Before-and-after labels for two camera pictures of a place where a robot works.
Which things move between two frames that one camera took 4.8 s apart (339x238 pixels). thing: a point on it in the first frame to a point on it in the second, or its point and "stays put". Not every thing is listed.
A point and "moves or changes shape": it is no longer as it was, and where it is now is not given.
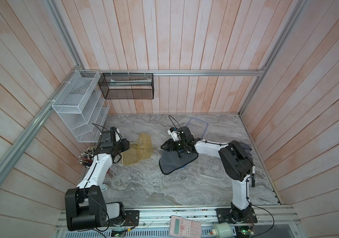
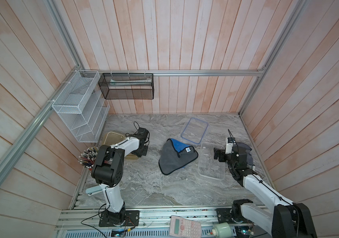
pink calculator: (181, 227) stays put
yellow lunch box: (145, 147) moves or changes shape
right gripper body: (180, 145) to (228, 158)
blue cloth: (170, 160) stays put
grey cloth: (246, 148) stays put
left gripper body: (121, 146) to (141, 151)
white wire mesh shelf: (83, 106) stays put
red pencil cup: (85, 158) stays put
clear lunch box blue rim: (211, 166) stays put
